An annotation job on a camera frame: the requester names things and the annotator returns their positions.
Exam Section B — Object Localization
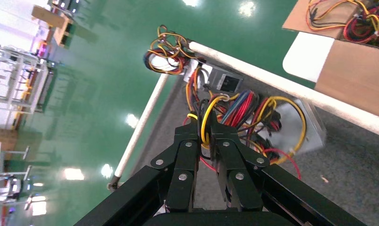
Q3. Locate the white metal shelf rack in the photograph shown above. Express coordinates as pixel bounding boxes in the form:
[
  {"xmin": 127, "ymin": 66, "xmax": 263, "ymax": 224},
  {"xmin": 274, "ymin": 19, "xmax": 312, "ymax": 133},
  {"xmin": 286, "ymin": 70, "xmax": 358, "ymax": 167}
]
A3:
[{"xmin": 0, "ymin": 43, "xmax": 54, "ymax": 114}]

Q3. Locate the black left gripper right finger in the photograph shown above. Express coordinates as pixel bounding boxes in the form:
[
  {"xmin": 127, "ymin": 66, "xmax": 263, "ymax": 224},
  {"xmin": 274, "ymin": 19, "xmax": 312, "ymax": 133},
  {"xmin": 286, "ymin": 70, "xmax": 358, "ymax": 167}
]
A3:
[{"xmin": 209, "ymin": 113, "xmax": 366, "ymax": 226}]

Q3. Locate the grey felt mat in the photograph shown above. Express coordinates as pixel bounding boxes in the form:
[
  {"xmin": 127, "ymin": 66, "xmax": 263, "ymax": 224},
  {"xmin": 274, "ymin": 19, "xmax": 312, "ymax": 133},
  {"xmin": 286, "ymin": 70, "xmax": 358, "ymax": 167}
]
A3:
[{"xmin": 127, "ymin": 74, "xmax": 379, "ymax": 226}]

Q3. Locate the cardboard box with dividers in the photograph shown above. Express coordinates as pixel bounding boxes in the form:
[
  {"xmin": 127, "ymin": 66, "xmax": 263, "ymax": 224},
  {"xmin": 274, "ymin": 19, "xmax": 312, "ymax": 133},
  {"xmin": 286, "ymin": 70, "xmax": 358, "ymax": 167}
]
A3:
[{"xmin": 282, "ymin": 0, "xmax": 379, "ymax": 121}]

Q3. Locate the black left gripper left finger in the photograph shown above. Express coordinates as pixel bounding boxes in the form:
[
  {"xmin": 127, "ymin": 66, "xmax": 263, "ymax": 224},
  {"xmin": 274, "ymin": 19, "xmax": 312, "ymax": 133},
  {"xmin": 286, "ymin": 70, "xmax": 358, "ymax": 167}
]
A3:
[{"xmin": 73, "ymin": 120, "xmax": 200, "ymax": 226}]

